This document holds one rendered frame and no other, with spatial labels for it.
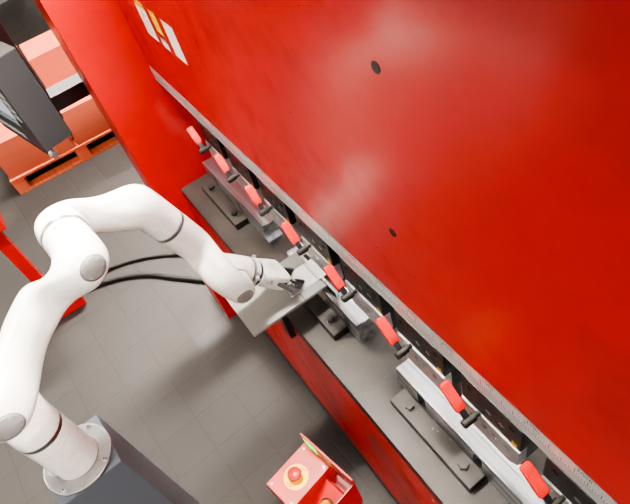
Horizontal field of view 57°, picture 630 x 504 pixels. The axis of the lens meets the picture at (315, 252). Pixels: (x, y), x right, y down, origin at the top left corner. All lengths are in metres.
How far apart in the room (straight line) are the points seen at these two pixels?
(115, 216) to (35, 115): 1.05
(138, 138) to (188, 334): 1.20
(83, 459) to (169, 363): 1.45
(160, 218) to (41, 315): 0.32
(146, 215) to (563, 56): 0.98
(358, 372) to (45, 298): 0.86
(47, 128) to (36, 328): 1.12
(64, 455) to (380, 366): 0.85
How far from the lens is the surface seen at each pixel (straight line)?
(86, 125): 4.53
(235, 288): 1.47
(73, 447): 1.62
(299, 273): 1.78
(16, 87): 2.25
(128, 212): 1.29
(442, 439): 1.55
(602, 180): 0.56
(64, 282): 1.24
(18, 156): 4.57
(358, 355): 1.72
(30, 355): 1.37
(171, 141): 2.35
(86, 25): 2.11
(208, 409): 2.83
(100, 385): 3.18
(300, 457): 1.73
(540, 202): 0.63
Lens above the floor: 2.34
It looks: 48 degrees down
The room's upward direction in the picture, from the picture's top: 19 degrees counter-clockwise
